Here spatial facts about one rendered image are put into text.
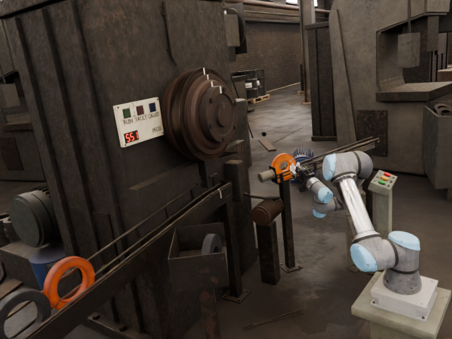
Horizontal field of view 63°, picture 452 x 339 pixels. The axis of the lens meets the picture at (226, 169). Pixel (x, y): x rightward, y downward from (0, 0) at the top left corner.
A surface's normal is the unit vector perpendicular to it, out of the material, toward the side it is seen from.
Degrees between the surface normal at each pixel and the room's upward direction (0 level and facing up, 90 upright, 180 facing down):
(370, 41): 90
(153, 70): 90
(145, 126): 90
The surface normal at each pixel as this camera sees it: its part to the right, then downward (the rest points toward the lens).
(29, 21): -0.54, 0.29
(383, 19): -0.73, 0.27
